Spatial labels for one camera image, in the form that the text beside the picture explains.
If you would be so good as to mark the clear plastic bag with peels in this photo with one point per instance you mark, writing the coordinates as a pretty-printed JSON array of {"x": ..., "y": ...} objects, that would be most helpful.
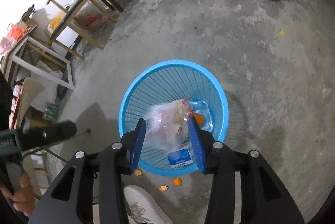
[{"x": 167, "y": 121}]

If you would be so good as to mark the orange peel piece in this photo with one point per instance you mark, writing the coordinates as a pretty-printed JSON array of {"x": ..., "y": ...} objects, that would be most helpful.
[
  {"x": 163, "y": 188},
  {"x": 138, "y": 173}
]

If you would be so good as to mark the green box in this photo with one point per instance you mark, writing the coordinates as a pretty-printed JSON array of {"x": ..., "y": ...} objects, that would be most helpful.
[{"x": 52, "y": 111}]

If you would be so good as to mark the small orange fruit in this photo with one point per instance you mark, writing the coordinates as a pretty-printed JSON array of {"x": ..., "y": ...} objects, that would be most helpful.
[{"x": 177, "y": 181}]

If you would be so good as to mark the person's left hand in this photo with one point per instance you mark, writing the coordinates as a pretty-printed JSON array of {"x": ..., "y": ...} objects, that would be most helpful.
[{"x": 24, "y": 195}]

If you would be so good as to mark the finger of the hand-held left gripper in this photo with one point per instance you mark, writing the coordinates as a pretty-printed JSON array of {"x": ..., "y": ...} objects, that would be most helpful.
[{"x": 52, "y": 132}]

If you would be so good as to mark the pink plastic bag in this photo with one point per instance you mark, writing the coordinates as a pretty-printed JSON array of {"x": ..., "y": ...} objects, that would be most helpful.
[{"x": 7, "y": 46}]

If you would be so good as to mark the yellow plastic bag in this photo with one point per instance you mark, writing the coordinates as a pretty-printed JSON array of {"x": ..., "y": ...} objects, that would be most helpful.
[{"x": 56, "y": 21}]

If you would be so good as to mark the blue white toothpaste box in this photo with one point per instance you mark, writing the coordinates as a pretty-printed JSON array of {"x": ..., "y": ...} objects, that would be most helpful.
[{"x": 180, "y": 157}]

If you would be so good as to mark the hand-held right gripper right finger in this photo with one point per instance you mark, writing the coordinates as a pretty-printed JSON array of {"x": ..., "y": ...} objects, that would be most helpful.
[{"x": 197, "y": 145}]

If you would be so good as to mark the large white sack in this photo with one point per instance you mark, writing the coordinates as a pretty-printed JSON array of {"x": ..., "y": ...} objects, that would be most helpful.
[{"x": 49, "y": 93}]

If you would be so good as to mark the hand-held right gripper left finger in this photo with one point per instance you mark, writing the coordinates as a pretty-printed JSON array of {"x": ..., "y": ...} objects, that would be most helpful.
[{"x": 137, "y": 148}]

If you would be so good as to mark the orange in clear container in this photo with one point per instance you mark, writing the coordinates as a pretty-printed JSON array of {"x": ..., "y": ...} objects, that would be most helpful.
[{"x": 199, "y": 119}]

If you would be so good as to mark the clear plastic container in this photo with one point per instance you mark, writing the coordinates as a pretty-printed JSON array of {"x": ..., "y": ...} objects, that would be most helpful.
[{"x": 204, "y": 108}]

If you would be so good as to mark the red plastic bag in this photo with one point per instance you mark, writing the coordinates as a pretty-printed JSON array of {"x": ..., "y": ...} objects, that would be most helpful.
[{"x": 14, "y": 31}]

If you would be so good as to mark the blue plastic waste basket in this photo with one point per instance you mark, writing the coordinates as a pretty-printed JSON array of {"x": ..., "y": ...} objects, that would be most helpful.
[{"x": 170, "y": 77}]

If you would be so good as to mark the person's white shoe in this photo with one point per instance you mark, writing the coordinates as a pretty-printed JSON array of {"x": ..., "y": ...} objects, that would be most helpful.
[{"x": 141, "y": 200}]

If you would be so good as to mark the long side table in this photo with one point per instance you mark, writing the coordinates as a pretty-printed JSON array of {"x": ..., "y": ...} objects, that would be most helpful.
[{"x": 71, "y": 74}]

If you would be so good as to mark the wooden chair with black seat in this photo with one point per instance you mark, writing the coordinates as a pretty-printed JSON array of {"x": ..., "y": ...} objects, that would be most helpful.
[{"x": 76, "y": 8}]

